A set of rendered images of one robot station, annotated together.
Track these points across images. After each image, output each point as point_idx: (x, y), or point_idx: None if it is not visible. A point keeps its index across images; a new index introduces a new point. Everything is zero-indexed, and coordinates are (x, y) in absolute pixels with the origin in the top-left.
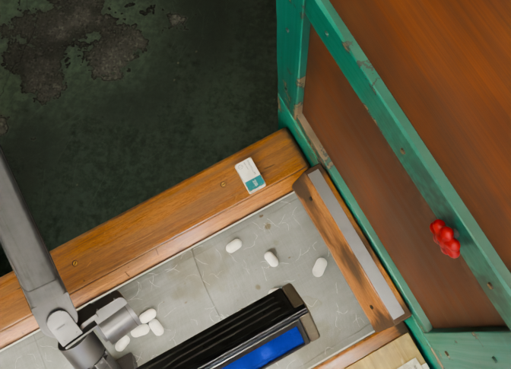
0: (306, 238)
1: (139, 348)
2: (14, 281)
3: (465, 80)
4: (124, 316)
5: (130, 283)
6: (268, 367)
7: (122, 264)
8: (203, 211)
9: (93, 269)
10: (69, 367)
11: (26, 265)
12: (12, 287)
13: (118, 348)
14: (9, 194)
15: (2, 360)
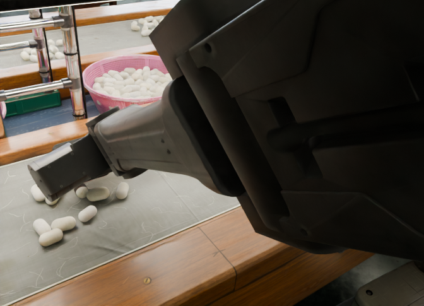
0: None
1: (69, 214)
2: (231, 257)
3: None
4: (41, 158)
5: (72, 274)
6: None
7: (73, 282)
8: None
9: (118, 274)
10: (152, 198)
11: (132, 111)
12: (231, 250)
13: (91, 205)
14: (138, 111)
15: (228, 201)
